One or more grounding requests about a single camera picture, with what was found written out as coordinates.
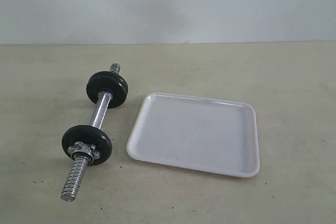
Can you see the black weight plate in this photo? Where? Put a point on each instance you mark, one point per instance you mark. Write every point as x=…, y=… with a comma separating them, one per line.
x=110, y=74
x=108, y=84
x=88, y=135

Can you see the chrome star collar nut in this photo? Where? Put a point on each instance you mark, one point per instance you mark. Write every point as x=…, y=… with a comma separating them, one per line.
x=81, y=148

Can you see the chrome threaded dumbbell bar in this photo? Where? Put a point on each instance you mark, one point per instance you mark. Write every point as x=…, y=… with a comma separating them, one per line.
x=80, y=162

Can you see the white rectangular plastic tray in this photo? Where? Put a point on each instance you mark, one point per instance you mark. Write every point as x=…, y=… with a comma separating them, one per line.
x=203, y=134

